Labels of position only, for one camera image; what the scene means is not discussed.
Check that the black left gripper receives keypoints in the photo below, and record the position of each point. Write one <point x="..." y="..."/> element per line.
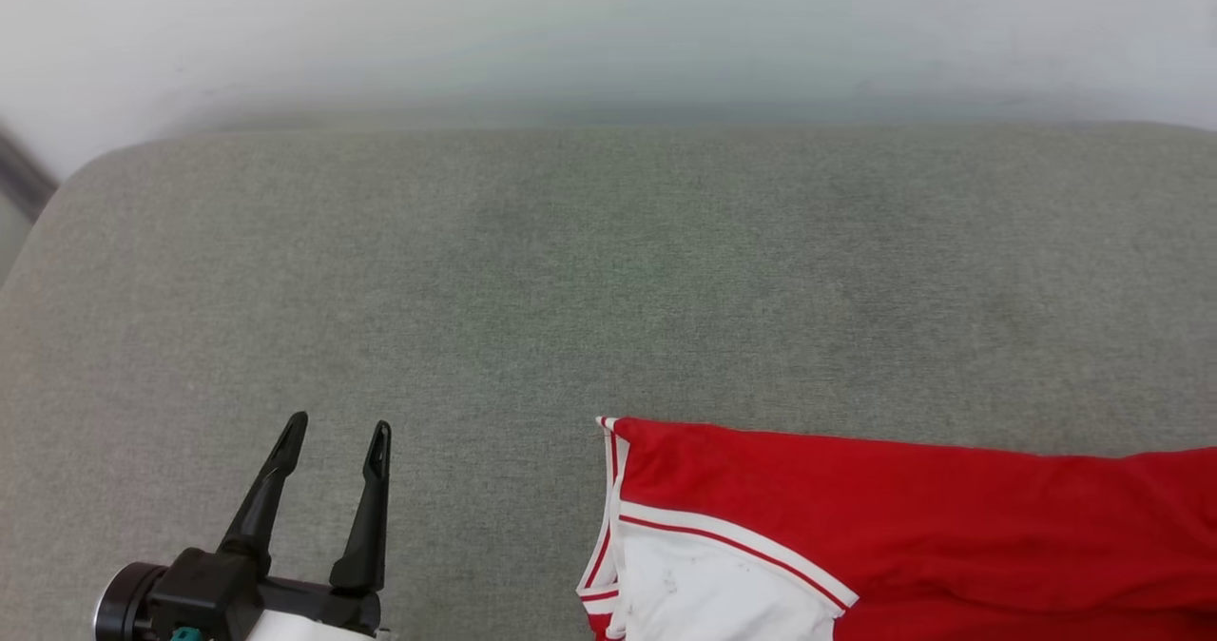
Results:
<point x="214" y="593"/>

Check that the red and white jersey garment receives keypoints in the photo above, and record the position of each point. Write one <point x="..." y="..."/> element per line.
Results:
<point x="951" y="527"/>

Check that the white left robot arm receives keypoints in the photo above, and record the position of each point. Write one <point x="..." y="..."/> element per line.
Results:
<point x="304" y="630"/>

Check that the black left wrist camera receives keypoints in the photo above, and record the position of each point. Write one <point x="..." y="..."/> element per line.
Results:
<point x="122" y="608"/>

